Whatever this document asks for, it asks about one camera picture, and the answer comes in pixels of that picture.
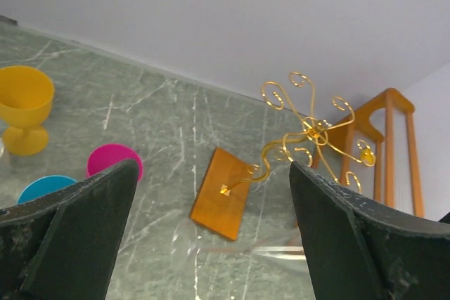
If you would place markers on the blue plastic wine glass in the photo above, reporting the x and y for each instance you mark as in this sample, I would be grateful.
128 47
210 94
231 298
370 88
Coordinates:
43 186

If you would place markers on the gold wire glass rack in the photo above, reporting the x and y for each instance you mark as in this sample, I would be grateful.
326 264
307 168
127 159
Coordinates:
316 131

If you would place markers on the clear wine glass back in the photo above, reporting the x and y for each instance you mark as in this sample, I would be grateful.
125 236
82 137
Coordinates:
282 248

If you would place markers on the pink plastic wine glass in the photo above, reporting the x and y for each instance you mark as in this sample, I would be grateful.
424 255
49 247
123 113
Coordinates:
109 154

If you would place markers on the orange wooden shelf rack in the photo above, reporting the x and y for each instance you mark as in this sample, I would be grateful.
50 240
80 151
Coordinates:
375 125

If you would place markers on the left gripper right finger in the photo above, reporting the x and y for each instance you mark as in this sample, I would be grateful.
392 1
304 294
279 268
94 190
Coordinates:
357 248

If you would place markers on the yellow plastic wine glass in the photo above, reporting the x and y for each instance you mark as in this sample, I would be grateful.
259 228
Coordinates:
26 101

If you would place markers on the yellow object on shelf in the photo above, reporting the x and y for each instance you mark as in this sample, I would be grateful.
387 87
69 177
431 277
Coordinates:
367 157

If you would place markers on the wooden rack base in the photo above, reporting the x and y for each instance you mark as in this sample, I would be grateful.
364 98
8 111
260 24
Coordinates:
222 197

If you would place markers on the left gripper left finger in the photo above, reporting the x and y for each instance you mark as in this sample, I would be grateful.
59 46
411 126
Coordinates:
64 245

